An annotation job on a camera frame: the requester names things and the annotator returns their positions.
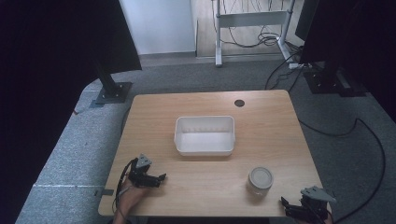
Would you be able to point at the black curtain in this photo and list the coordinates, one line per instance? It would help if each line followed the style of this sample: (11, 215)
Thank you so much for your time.
(56, 62)
(358, 37)

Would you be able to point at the person's left hand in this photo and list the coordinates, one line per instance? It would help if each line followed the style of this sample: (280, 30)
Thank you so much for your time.
(132, 196)

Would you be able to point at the white power strip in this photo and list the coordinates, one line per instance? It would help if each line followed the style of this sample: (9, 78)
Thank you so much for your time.
(295, 65)

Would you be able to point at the white metal desk frame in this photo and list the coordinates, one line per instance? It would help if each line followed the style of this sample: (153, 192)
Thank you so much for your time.
(249, 18)

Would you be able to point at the person's right hand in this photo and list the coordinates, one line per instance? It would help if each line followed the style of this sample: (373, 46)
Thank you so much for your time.
(328, 217)

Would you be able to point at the black stand with base plate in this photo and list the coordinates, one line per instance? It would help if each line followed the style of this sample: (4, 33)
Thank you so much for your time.
(112, 90)

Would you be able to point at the black stand base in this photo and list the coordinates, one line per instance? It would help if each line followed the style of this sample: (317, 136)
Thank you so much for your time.
(333, 84)

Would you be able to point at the grey metal table bracket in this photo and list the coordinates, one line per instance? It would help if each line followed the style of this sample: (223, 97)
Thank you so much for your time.
(106, 192)

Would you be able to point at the dark monitor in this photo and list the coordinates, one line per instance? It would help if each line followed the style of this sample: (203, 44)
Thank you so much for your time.
(306, 18)

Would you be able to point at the white plastic bin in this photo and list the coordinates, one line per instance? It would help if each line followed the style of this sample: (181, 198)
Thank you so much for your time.
(204, 143)

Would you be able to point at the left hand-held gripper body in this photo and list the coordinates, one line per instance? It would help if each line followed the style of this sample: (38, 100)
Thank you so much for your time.
(140, 174)

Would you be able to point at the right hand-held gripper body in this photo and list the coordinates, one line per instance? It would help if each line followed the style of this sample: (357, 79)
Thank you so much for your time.
(316, 202)

